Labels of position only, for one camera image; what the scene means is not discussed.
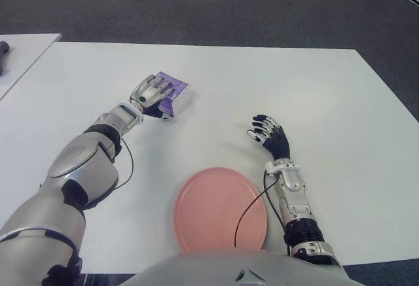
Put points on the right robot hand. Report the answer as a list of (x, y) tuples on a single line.
[(280, 145)]

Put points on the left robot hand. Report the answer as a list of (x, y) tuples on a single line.
[(149, 94)]

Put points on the purple tissue paper pack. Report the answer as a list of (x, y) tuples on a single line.
[(181, 91)]

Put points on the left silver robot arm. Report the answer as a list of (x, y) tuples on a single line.
[(82, 168)]

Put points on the pink round plate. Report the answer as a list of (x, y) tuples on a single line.
[(212, 207)]

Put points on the grey robot torso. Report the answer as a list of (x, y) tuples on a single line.
[(229, 266)]

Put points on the black handheld tool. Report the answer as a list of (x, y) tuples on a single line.
[(4, 47)]

